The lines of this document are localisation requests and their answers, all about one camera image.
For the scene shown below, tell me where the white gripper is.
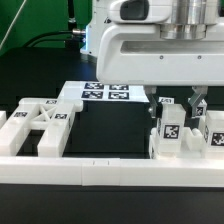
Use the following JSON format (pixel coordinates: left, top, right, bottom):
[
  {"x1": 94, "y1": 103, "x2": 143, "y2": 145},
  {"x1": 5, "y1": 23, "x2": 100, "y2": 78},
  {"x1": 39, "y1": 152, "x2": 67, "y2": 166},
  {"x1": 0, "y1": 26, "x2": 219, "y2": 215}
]
[{"x1": 96, "y1": 0, "x2": 224, "y2": 118}]

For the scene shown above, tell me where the white chair seat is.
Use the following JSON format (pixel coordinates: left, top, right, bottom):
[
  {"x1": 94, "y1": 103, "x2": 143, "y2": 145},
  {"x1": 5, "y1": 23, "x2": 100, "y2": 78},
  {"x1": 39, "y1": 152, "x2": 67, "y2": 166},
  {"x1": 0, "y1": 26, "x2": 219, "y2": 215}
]
[{"x1": 148, "y1": 127, "x2": 206, "y2": 160}]

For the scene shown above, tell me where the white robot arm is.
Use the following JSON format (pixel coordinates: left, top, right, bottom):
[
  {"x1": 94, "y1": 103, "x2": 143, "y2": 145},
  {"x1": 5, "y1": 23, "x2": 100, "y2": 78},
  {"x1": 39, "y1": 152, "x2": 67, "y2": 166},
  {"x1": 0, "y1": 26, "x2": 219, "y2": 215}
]
[{"x1": 81, "y1": 0, "x2": 224, "y2": 117}]

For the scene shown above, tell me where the white U-shaped fence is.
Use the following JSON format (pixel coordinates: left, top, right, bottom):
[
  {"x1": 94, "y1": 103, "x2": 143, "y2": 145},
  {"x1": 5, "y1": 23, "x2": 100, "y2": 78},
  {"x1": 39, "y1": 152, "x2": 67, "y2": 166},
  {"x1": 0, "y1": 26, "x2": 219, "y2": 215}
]
[{"x1": 0, "y1": 110, "x2": 224, "y2": 188}]

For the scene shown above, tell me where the white diagonal rod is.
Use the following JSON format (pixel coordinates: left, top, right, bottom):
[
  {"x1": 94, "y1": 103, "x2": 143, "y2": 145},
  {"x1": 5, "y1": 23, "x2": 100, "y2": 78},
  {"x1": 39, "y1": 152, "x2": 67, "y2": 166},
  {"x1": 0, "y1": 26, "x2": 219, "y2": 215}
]
[{"x1": 0, "y1": 0, "x2": 27, "y2": 51}]

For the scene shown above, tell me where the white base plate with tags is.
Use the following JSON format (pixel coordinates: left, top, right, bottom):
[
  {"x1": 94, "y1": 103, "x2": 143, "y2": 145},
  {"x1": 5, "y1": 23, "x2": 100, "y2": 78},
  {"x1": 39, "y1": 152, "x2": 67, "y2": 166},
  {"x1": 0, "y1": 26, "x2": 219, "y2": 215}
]
[{"x1": 58, "y1": 81, "x2": 148, "y2": 103}]

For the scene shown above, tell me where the black cable with connector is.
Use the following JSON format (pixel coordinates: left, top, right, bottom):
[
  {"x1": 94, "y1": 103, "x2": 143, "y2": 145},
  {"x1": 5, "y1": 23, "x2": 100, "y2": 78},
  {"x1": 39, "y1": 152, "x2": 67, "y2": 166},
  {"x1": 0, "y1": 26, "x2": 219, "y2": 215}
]
[{"x1": 23, "y1": 28, "x2": 88, "y2": 48}]

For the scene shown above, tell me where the white chair back frame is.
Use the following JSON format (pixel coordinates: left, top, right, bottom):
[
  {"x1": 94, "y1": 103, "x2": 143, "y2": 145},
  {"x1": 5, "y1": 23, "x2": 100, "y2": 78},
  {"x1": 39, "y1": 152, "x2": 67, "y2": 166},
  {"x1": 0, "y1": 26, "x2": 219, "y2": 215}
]
[{"x1": 0, "y1": 98, "x2": 83, "y2": 158}]

